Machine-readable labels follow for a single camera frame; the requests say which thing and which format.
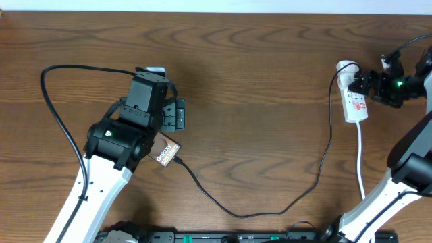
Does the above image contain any black USB charging cable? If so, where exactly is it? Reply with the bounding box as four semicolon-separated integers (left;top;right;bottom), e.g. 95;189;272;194
172;61;361;219

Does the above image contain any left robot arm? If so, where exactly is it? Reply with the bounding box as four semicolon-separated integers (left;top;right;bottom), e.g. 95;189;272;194
45;67;185;242

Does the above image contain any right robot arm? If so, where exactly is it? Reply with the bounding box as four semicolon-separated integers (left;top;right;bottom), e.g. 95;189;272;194
319;49;431;242

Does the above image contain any white power strip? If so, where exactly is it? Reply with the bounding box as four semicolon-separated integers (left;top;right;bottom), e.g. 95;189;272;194
337;74;368;124

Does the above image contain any white power strip cord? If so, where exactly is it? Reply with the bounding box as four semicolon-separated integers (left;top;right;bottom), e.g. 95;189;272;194
356;121;367;200

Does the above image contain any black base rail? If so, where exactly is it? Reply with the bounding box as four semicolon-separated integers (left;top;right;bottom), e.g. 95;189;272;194
94;229;400;243

